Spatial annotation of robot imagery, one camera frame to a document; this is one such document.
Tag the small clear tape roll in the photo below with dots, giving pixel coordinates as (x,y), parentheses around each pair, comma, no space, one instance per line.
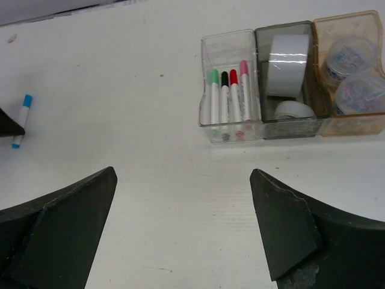
(293,109)

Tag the clear bin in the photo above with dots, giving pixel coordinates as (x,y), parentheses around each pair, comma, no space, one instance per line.
(224,52)

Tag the paper clip jar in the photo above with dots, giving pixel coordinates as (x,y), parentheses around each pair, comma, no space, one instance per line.
(360,94)
(348,56)

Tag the large tape roll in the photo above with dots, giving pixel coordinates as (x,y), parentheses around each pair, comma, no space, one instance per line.
(287,64)

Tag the blue marker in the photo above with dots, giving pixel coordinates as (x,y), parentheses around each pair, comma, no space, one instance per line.
(23,115)

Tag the dark grey bin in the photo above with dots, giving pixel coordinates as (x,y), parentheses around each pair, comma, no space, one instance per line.
(312,92)

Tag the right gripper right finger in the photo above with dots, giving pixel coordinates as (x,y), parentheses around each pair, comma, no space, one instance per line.
(309,244)

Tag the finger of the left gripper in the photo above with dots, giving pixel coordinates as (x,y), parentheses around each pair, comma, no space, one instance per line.
(8,126)

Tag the black marker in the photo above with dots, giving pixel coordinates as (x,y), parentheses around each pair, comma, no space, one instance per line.
(224,113)

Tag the green marker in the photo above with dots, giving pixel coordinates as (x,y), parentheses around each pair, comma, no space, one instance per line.
(214,105)

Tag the amber bin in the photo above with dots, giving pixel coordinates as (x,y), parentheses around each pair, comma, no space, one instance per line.
(328,30)

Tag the pink marker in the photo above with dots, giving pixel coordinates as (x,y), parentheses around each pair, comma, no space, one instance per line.
(246,92)

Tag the red marker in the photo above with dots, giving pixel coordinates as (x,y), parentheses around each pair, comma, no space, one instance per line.
(236,107)

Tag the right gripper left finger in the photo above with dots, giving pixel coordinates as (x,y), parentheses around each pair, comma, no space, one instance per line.
(51,241)

